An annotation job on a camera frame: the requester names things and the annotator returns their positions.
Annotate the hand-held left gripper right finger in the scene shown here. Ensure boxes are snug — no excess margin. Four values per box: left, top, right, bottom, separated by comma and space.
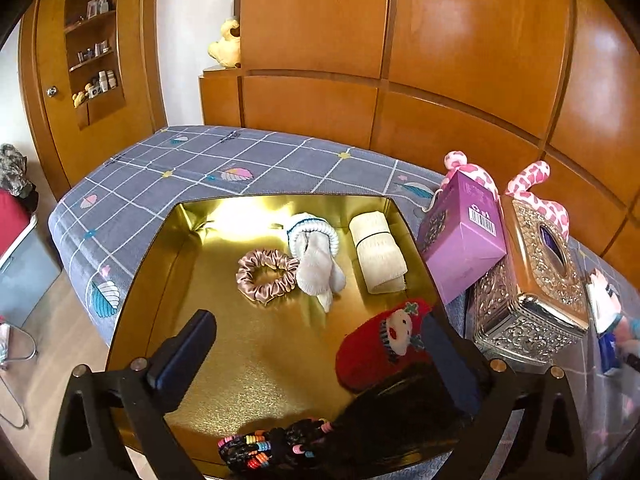
425, 312, 591, 480

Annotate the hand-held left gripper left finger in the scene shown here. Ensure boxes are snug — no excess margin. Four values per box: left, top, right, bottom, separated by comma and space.
49, 309, 218, 480

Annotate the gold tin tray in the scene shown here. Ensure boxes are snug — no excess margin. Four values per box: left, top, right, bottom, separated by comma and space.
105, 192, 481, 478

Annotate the pink satin scrunchie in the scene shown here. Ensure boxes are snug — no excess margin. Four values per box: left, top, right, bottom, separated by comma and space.
236, 248, 301, 306

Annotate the red sock with doll face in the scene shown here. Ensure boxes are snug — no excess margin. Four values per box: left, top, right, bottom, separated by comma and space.
334, 297, 437, 393

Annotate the black colourful beaded hair tie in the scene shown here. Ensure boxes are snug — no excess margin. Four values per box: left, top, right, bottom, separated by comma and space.
216, 417, 335, 473

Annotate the beige cloth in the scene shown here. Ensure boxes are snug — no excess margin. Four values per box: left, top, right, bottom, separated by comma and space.
348, 212, 408, 295

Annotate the blue plush toy pink cloth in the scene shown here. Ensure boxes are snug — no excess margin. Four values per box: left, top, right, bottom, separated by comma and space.
615, 312, 640, 356

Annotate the ornate metal tissue box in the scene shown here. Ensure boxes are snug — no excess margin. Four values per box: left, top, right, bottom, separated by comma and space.
465, 195, 591, 368

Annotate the purple cardboard box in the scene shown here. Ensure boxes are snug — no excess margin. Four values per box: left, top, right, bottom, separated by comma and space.
416, 169, 508, 305

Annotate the navy sock with blue label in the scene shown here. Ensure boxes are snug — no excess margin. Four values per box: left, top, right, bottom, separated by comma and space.
597, 332, 628, 377

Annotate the grey storage box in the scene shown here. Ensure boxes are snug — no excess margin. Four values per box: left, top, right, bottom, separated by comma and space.
0, 215, 63, 328

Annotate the grey checked bed sheet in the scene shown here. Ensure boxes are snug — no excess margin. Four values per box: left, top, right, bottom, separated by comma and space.
47, 125, 640, 480

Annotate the pink spotted plush toy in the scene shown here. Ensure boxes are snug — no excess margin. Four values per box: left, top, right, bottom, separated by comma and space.
444, 150, 571, 241

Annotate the red cloth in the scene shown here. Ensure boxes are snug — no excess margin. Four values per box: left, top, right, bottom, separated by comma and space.
0, 189, 32, 263

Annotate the wooden shelf cabinet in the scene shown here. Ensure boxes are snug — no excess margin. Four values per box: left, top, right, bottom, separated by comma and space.
17, 0, 168, 201

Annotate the camouflage cloth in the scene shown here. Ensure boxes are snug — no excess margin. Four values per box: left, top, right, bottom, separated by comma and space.
0, 143, 39, 213

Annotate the wooden shelf with bottles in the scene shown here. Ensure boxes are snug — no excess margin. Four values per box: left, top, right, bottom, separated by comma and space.
70, 0, 118, 108

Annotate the yellow plush toy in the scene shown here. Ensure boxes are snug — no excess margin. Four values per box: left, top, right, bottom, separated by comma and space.
207, 17, 242, 68

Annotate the wooden panel headboard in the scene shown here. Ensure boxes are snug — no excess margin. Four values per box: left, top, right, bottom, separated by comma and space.
199, 0, 640, 286

